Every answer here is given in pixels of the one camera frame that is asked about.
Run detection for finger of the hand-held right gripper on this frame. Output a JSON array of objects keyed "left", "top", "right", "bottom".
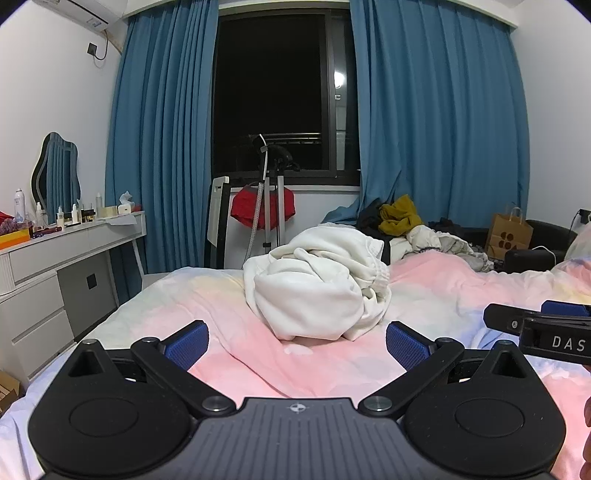
[
  {"left": 541, "top": 300, "right": 591, "bottom": 318},
  {"left": 484, "top": 303, "right": 539, "bottom": 334}
]

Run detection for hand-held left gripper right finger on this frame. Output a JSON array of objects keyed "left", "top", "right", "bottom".
[{"left": 358, "top": 320, "right": 532, "bottom": 416}]

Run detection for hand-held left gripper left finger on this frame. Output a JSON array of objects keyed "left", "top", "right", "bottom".
[{"left": 60, "top": 320, "right": 237, "bottom": 416}]

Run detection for white sweatpants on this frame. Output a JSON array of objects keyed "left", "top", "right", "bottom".
[{"left": 242, "top": 222, "right": 391, "bottom": 342}]

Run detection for pastel tie-dye blanket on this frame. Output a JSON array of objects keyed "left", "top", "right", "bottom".
[{"left": 0, "top": 251, "right": 591, "bottom": 480}]

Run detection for black armchair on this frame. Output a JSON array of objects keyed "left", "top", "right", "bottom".
[{"left": 503, "top": 219, "right": 578, "bottom": 273}]

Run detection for brown paper bag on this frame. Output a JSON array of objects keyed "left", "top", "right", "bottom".
[{"left": 487, "top": 205, "right": 534, "bottom": 260}]

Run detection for grey white crumpled garment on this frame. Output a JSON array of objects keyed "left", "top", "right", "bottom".
[{"left": 406, "top": 224, "right": 495, "bottom": 273}]

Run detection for mustard yellow garment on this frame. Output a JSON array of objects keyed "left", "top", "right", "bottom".
[{"left": 379, "top": 195, "right": 423, "bottom": 237}]

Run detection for black garment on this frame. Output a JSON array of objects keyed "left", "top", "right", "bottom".
[{"left": 356, "top": 200, "right": 384, "bottom": 232}]

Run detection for red cloth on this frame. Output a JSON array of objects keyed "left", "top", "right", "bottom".
[{"left": 231, "top": 186, "right": 296, "bottom": 228}]

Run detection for white dressing table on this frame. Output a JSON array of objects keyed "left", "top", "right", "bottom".
[{"left": 0, "top": 210, "right": 148, "bottom": 296}]

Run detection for garment steamer stand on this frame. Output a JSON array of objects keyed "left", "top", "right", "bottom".
[{"left": 247, "top": 133, "right": 301, "bottom": 259}]

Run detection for cardboard box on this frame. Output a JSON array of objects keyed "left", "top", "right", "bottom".
[{"left": 0, "top": 369, "right": 21, "bottom": 414}]

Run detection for orange box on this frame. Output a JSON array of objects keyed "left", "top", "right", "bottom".
[{"left": 0, "top": 229, "right": 32, "bottom": 250}]

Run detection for wavy vanity mirror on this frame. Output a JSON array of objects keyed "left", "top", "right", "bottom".
[{"left": 31, "top": 132, "right": 81, "bottom": 212}]

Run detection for dark window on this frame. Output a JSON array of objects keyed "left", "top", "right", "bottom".
[{"left": 212, "top": 8, "right": 361, "bottom": 188}]

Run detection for white air conditioner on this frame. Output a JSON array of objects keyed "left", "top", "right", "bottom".
[{"left": 55, "top": 0, "right": 124, "bottom": 28}]

